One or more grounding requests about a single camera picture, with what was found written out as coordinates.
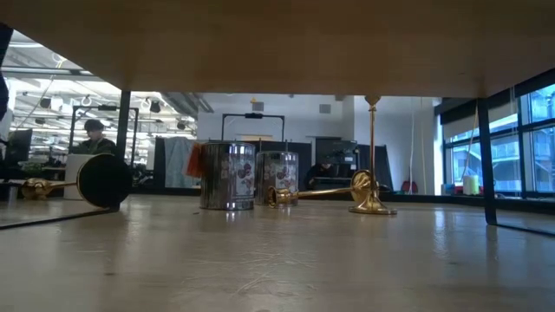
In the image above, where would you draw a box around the silver floral tin can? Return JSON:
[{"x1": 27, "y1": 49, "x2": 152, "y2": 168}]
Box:
[
  {"x1": 186, "y1": 140, "x2": 257, "y2": 211},
  {"x1": 255, "y1": 150, "x2": 300, "y2": 207}
]

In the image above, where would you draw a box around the black equipment cabinet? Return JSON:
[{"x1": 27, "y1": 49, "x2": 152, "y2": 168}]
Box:
[{"x1": 315, "y1": 136, "x2": 361, "y2": 191}]

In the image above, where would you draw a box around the grey hanging cloth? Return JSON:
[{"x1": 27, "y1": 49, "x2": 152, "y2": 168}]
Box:
[{"x1": 163, "y1": 136, "x2": 197, "y2": 189}]

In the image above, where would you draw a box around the wooden riser with black legs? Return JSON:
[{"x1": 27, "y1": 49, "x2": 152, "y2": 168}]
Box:
[{"x1": 0, "y1": 0, "x2": 555, "y2": 238}]

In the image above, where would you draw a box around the white pole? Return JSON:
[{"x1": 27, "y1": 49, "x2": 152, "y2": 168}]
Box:
[{"x1": 408, "y1": 97, "x2": 416, "y2": 194}]

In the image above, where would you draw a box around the pale green cylinder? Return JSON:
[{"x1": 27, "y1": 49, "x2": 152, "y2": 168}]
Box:
[{"x1": 462, "y1": 174, "x2": 480, "y2": 196}]

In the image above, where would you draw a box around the dark computer monitor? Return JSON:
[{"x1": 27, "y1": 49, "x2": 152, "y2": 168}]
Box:
[{"x1": 3, "y1": 128, "x2": 34, "y2": 168}]

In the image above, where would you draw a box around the black window frame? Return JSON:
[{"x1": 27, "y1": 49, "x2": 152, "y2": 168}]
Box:
[{"x1": 434, "y1": 68, "x2": 555, "y2": 198}]

